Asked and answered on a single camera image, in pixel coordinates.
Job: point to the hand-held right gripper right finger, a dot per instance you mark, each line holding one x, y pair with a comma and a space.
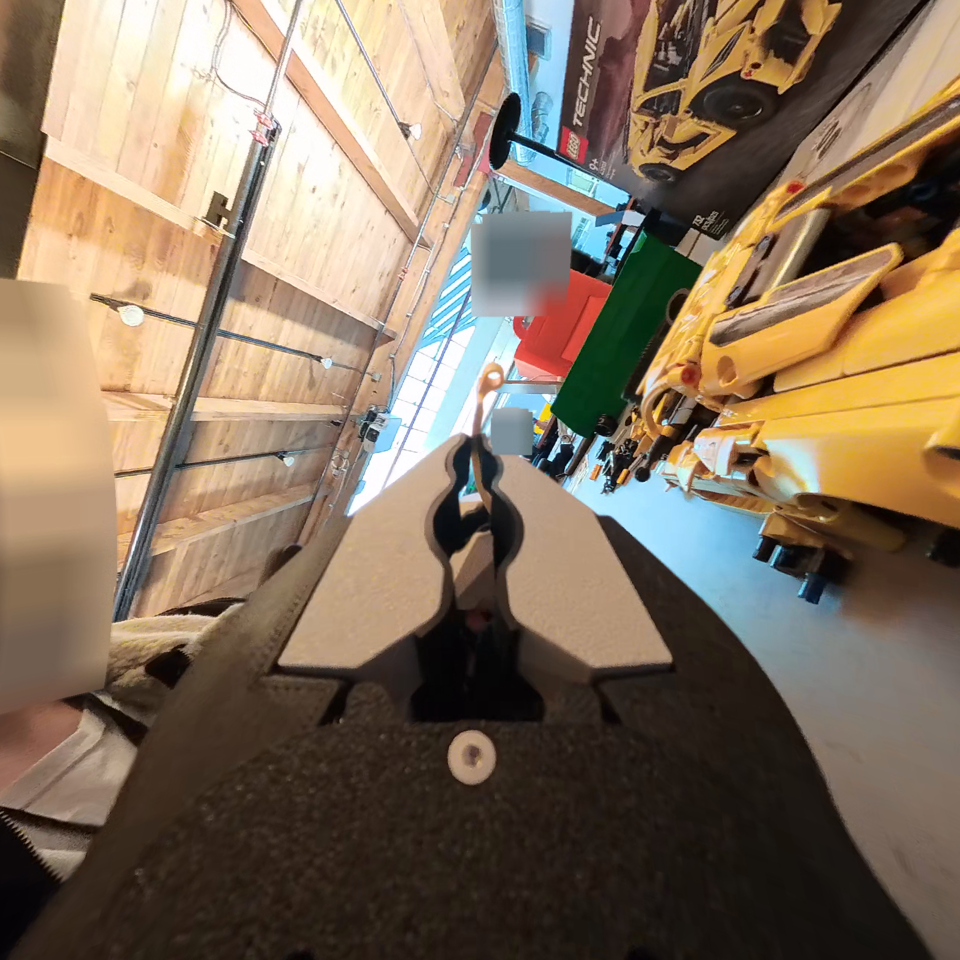
585, 592

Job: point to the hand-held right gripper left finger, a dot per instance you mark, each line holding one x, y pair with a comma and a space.
375, 592

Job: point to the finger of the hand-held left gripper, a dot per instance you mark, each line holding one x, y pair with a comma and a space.
474, 570

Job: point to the yellow toy brick car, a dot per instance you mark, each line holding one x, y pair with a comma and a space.
862, 375

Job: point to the grey desk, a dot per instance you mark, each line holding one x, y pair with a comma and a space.
787, 637

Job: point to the pile of yellow black bricks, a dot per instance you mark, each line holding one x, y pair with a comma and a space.
619, 461

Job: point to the ceiling mounted device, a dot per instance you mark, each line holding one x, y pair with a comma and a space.
379, 431

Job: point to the small black toy wheel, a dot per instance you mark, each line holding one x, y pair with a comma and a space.
606, 425

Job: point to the large window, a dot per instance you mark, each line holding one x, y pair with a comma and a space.
427, 390

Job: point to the red tote bag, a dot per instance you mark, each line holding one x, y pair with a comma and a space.
562, 345

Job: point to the green plastic bin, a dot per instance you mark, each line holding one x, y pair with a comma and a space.
622, 337

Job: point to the metal ceiling pipe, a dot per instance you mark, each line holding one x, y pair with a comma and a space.
202, 337

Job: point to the light grey top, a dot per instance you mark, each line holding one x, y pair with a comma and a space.
67, 780

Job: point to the black round pole stand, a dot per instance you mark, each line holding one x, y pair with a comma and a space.
506, 135

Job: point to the toy car set box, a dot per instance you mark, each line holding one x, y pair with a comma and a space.
675, 90

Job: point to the open instruction booklet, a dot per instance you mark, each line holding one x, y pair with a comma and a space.
862, 112

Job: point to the silver ventilation duct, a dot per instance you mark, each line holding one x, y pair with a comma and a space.
517, 45

